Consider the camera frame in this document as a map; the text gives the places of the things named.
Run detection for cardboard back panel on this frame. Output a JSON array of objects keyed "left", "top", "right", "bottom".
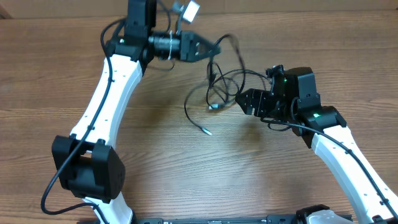
[{"left": 0, "top": 0, "right": 398, "bottom": 19}]

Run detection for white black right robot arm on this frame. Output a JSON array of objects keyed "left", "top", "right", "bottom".
[{"left": 235, "top": 65, "right": 397, "bottom": 223}]

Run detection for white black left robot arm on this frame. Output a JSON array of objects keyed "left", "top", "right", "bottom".
[{"left": 52, "top": 1, "right": 220, "bottom": 223}]

